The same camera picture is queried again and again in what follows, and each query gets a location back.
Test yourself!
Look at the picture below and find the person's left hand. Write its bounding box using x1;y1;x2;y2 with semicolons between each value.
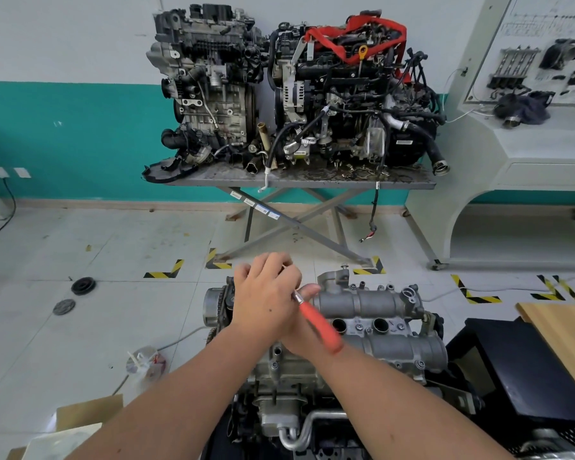
231;253;304;344

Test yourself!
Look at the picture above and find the person's right hand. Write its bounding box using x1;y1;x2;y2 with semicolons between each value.
280;284;347;360

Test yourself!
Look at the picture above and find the red handled screwdriver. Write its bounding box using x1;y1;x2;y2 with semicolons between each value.
291;290;345;354

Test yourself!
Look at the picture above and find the person's right forearm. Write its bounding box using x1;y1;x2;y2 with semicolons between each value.
287;340;516;460

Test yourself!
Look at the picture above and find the person's left forearm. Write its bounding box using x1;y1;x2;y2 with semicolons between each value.
67;325;290;460

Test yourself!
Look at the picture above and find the silver engine cylinder head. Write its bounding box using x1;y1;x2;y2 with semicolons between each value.
202;265;485;460

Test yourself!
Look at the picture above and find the grey metal scissor table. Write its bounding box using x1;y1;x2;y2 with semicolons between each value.
165;162;437;270

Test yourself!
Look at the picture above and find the grey bare engine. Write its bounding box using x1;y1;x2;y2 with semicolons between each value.
146;4;269;169

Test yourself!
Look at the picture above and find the white training display stand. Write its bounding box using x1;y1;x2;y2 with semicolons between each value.
404;0;575;272

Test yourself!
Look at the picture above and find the black box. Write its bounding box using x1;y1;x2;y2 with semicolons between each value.
445;318;575;425

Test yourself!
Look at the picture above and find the brown cardboard box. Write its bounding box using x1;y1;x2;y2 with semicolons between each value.
7;394;124;460

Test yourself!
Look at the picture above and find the wooden board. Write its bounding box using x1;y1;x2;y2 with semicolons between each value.
516;302;575;409

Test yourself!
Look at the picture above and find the dark cloth bundle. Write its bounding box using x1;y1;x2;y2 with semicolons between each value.
492;91;556;129

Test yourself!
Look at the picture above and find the metal mesh basket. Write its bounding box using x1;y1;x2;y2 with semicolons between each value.
517;426;575;460

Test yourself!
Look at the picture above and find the black throttle body part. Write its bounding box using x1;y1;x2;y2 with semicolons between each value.
539;38;575;71

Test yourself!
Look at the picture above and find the white parts display board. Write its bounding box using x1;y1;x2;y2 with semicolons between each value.
465;0;575;107

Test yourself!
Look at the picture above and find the hanging black wire harness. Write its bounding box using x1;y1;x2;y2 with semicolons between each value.
359;181;380;244

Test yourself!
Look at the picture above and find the white floor cable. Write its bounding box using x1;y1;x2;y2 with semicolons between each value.
112;326;212;396

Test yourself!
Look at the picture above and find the black engine with hoses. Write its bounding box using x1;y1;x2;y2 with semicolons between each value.
267;9;451;178

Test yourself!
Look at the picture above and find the metal fuel rail part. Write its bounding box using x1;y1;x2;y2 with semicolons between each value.
487;46;541;91

